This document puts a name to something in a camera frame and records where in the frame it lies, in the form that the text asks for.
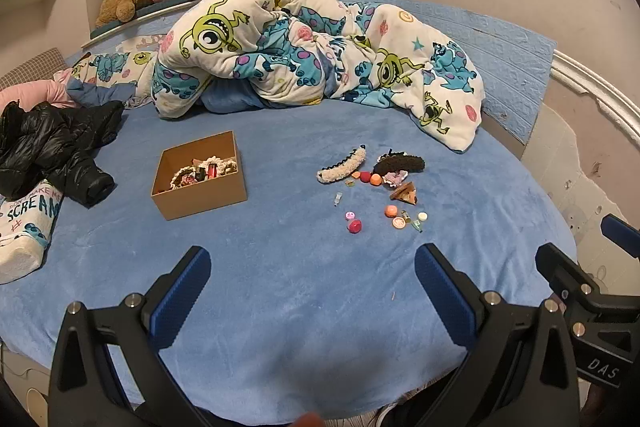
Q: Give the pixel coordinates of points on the small orange pompom ball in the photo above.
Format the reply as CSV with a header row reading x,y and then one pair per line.
x,y
375,179

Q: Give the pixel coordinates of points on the round biscuit-shaped trinket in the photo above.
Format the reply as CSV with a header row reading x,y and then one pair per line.
x,y
398,222

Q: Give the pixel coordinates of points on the small magenta round trinket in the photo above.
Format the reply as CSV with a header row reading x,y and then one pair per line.
x,y
355,226

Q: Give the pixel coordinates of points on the brown fuzzy hair claw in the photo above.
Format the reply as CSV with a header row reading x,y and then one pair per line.
x,y
400,164

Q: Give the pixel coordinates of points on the orange toy ball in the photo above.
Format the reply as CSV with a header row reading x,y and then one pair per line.
x,y
391,211

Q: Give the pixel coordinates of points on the red tube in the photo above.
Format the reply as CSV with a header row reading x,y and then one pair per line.
x,y
213,170

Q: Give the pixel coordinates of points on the tiny green bottle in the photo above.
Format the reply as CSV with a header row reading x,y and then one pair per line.
x,y
406,217
417,227

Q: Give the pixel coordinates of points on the blue pillow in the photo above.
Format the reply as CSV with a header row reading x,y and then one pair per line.
x,y
230,99

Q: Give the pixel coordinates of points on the small clear plastic vial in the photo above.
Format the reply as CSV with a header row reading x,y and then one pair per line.
x,y
338,199

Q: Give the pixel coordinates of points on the pink flower hair clip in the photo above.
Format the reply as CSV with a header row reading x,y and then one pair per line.
x,y
393,179

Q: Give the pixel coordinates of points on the brown triangular wrapper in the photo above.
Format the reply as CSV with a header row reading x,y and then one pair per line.
x,y
402,194

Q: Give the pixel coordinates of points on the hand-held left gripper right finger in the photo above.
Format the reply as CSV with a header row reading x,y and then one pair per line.
x,y
442,292

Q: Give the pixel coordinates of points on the grey checkered pillow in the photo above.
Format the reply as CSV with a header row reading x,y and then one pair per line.
x,y
30,67

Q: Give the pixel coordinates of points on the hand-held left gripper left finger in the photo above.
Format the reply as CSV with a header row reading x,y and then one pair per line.
x,y
182,292

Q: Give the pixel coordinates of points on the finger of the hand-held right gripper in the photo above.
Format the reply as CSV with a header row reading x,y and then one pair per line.
x,y
570,274
622,234

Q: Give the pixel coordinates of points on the black puffer jacket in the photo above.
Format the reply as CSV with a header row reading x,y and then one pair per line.
x,y
50,147

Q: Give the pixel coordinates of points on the white printed pillow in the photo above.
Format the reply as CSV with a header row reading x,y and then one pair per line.
x,y
25,227

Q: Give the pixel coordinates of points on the cream fuzzy hair claw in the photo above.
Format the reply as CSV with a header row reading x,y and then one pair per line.
x,y
340,169

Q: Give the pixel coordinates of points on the printed monster blanket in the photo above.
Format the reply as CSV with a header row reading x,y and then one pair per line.
x,y
240,22

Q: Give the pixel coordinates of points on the brown cardboard box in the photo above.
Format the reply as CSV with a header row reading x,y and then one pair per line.
x,y
200,202

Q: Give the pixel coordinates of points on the pink cloth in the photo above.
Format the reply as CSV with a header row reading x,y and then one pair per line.
x,y
35,93

